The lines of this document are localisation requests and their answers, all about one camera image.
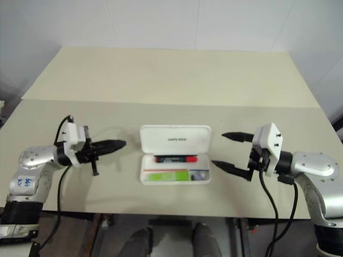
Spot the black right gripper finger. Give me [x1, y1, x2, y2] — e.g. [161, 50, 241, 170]
[221, 132, 254, 143]
[211, 160, 253, 183]

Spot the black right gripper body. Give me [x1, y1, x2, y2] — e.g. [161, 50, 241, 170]
[247, 146, 271, 172]

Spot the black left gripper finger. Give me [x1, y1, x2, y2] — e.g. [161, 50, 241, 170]
[94, 146, 125, 157]
[93, 139, 127, 149]

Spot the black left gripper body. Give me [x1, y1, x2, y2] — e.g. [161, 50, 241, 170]
[76, 138, 100, 177]

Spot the black marker with red cap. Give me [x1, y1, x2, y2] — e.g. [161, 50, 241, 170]
[154, 156, 199, 164]

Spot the green rectangular pad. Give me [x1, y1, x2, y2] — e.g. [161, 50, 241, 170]
[146, 172, 190, 183]

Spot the white Unitree pencil case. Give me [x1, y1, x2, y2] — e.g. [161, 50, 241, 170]
[139, 124, 212, 186]

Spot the white robot body shell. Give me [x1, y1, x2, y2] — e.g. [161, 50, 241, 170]
[0, 224, 41, 257]

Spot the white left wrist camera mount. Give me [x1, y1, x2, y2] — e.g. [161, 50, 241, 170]
[63, 122, 91, 168]

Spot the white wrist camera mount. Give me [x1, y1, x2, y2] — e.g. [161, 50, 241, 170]
[251, 122, 282, 177]
[63, 122, 91, 168]

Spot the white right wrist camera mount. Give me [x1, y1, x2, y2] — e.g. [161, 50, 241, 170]
[251, 122, 282, 177]

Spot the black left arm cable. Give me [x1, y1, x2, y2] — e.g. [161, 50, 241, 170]
[37, 115, 74, 257]

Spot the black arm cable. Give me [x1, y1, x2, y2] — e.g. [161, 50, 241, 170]
[258, 160, 300, 257]
[37, 115, 74, 257]

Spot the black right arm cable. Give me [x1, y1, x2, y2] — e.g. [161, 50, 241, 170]
[258, 160, 300, 257]

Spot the grey metal table frame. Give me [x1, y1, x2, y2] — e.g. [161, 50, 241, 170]
[85, 213, 258, 257]

